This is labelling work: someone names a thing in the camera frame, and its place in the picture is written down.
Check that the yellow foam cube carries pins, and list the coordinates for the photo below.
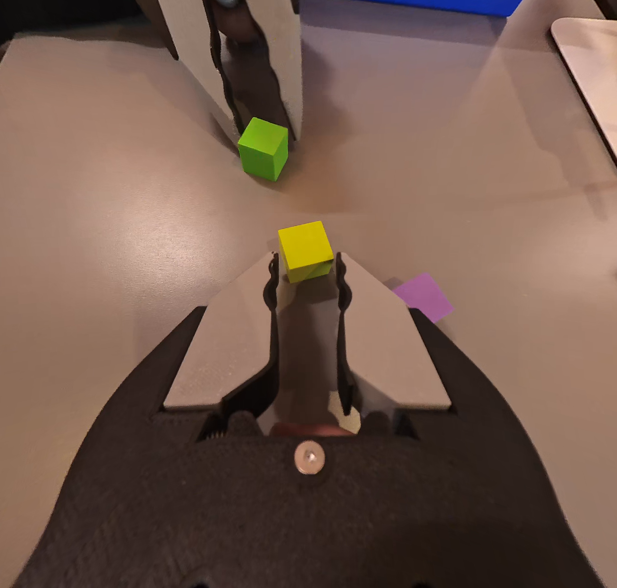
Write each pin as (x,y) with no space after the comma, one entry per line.
(303,250)

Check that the purple foam cube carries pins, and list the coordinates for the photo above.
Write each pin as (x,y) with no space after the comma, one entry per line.
(424,296)

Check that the green foam cube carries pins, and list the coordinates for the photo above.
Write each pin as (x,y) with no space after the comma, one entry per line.
(262,152)

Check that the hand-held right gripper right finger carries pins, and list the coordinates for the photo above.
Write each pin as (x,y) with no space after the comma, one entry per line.
(390,352)

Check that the white rounded mat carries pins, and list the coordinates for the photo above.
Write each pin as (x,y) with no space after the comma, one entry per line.
(593,67)

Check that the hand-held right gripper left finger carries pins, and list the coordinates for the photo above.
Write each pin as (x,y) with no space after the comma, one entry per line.
(221,352)

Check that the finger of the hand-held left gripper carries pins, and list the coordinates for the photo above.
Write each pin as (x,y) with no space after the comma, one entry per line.
(188,29)
(284,43)

